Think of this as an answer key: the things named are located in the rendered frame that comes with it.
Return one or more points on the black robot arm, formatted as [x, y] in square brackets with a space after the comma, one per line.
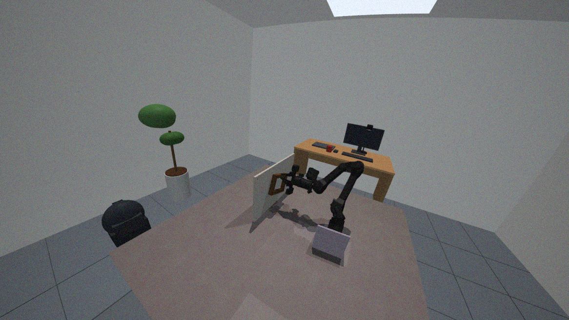
[355, 168]

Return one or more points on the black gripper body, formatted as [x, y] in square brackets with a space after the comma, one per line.
[295, 180]

